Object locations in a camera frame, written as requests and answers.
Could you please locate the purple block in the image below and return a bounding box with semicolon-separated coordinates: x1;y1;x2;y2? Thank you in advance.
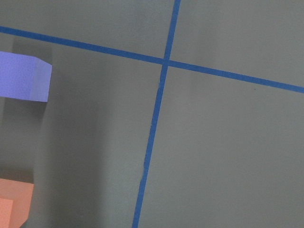
0;51;52;102

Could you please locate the orange block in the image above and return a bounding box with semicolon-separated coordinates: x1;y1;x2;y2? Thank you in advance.
0;179;34;228

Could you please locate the blue tape line lengthwise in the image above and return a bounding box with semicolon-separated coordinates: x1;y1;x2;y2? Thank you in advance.
132;0;181;228

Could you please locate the blue tape line crosswise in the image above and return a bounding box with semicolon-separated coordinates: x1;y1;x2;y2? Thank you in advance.
0;26;304;93

